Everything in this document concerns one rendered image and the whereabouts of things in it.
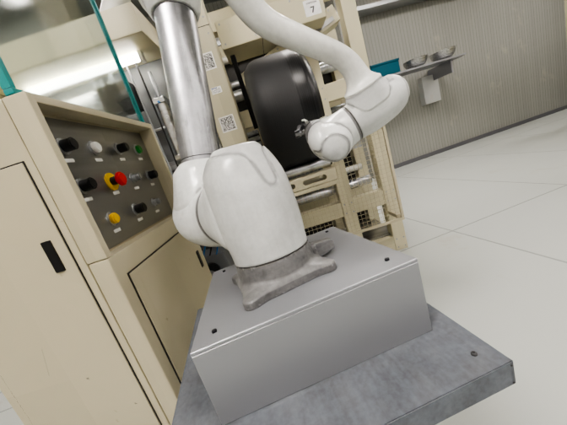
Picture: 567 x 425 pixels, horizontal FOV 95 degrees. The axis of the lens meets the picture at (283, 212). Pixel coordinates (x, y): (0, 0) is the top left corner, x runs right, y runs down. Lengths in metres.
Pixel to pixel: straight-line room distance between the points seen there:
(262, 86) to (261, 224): 0.86
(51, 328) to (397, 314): 0.77
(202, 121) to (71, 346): 0.63
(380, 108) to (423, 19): 6.10
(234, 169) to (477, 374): 0.46
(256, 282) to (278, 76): 0.94
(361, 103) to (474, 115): 6.56
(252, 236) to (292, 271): 0.09
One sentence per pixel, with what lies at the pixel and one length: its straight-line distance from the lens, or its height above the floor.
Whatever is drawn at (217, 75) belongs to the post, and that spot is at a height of 1.44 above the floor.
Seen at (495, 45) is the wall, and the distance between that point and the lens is 7.83.
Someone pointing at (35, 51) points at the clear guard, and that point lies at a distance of 0.92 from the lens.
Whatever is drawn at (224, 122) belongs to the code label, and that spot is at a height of 1.23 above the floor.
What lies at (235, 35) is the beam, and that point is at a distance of 1.76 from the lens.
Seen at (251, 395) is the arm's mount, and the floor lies 0.68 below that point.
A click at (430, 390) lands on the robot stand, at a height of 0.65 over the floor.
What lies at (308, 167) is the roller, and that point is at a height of 0.90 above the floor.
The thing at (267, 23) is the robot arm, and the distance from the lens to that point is 0.73.
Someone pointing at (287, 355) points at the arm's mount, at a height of 0.72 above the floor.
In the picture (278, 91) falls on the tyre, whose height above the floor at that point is 1.25.
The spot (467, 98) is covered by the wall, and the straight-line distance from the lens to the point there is 7.14.
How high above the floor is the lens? 1.01
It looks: 12 degrees down
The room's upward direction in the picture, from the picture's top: 18 degrees counter-clockwise
